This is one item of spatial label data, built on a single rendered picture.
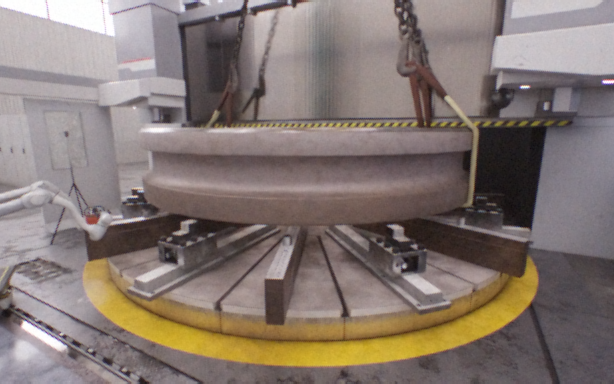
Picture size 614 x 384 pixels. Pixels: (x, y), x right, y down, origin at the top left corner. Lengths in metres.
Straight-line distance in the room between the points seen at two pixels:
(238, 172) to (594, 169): 4.71
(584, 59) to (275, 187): 2.89
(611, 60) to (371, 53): 3.28
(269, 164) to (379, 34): 3.51
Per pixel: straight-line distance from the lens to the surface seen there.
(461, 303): 3.42
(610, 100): 4.71
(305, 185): 3.01
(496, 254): 3.80
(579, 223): 5.83
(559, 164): 5.63
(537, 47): 3.64
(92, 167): 7.25
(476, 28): 5.63
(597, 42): 3.71
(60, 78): 6.97
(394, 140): 3.09
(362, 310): 2.77
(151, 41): 6.72
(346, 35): 6.04
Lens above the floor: 1.75
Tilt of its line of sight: 11 degrees down
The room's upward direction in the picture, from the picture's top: straight up
